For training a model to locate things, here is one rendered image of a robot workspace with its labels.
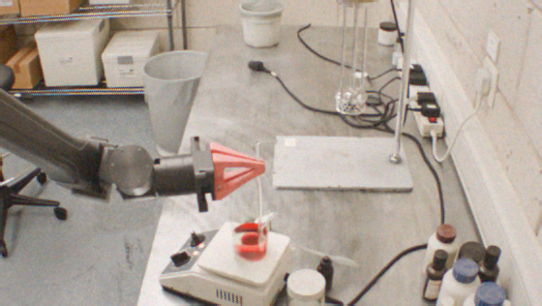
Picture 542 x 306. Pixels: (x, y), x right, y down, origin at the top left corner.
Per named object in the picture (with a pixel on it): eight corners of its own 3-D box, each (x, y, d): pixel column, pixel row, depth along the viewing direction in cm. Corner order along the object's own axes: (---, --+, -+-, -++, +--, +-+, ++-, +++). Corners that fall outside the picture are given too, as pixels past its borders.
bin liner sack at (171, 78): (143, 164, 264) (133, 81, 241) (157, 127, 292) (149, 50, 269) (216, 166, 263) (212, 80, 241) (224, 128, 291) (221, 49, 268)
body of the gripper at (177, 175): (202, 134, 85) (151, 138, 84) (209, 173, 77) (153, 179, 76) (205, 170, 89) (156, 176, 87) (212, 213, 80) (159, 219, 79)
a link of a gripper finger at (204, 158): (261, 136, 84) (195, 142, 83) (270, 164, 78) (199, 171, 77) (261, 175, 88) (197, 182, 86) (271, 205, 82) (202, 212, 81)
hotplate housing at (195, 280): (158, 289, 99) (152, 255, 95) (193, 243, 109) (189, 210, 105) (278, 327, 92) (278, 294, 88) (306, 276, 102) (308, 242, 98)
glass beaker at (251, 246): (223, 255, 94) (220, 214, 90) (251, 236, 98) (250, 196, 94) (253, 276, 90) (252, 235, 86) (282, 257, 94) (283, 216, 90)
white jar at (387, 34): (390, 46, 189) (392, 29, 185) (375, 42, 192) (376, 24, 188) (399, 42, 193) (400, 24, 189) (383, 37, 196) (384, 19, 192)
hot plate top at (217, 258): (195, 266, 93) (194, 262, 92) (226, 223, 102) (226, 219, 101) (264, 288, 89) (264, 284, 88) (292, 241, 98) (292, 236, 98)
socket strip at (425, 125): (421, 137, 141) (423, 121, 139) (396, 68, 175) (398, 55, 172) (442, 137, 141) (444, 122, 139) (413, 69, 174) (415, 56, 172)
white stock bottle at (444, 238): (455, 279, 100) (466, 237, 95) (428, 285, 99) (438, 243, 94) (443, 260, 105) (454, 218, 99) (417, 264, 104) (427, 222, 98)
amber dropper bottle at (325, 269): (334, 290, 99) (337, 261, 95) (316, 292, 99) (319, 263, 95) (330, 279, 101) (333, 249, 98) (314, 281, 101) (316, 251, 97)
